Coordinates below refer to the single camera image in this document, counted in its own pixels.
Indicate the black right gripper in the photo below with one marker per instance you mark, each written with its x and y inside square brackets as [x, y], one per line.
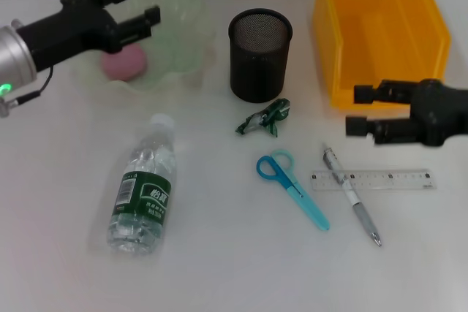
[435, 114]

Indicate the clear green-label water bottle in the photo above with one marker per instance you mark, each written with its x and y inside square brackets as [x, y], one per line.
[140, 198]

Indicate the translucent green fruit plate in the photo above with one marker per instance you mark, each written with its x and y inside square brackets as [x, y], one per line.
[179, 34]

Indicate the silver white pen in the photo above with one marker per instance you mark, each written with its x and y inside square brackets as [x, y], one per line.
[360, 209]

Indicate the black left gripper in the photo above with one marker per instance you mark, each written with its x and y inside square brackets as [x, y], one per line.
[73, 30]

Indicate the yellow plastic bin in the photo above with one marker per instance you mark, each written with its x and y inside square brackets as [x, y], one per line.
[384, 34]

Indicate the green plastic wrapper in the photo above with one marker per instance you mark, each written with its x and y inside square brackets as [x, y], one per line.
[265, 118]

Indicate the black mesh pen holder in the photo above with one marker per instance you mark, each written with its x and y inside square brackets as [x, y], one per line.
[257, 67]

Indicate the pink peach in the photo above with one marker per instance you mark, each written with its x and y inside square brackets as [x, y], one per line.
[126, 63]

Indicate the blue teal scissors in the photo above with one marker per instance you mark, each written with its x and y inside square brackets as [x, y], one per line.
[292, 188]

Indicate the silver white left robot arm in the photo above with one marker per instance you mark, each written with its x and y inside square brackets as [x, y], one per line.
[14, 56]

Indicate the transparent plastic ruler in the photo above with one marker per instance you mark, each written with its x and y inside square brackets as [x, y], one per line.
[395, 179]

